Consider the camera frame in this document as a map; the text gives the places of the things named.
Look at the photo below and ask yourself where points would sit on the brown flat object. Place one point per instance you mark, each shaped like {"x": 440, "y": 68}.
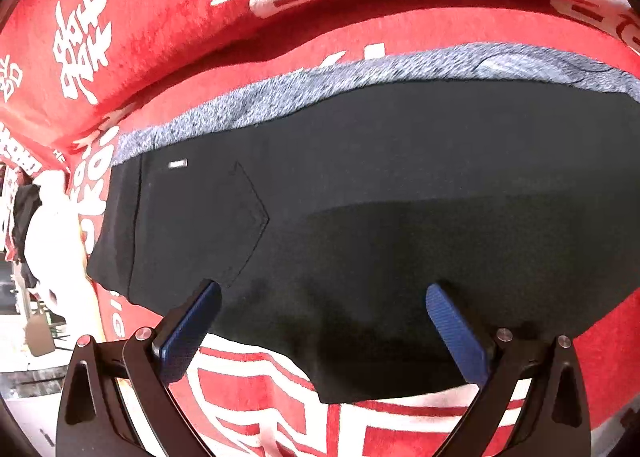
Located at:
{"x": 40, "y": 334}

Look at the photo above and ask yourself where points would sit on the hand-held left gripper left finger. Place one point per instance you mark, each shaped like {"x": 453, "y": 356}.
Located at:
{"x": 190, "y": 332}

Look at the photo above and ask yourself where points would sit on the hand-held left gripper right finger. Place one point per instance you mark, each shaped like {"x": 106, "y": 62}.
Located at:
{"x": 455, "y": 332}

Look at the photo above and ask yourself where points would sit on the black pants with grey stripes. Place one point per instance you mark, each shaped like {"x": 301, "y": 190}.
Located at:
{"x": 350, "y": 187}

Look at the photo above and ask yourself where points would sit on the black cloth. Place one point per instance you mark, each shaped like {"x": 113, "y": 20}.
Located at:
{"x": 25, "y": 217}

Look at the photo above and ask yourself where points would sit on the red cloth with white characters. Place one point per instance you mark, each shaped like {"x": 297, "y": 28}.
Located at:
{"x": 175, "y": 12}

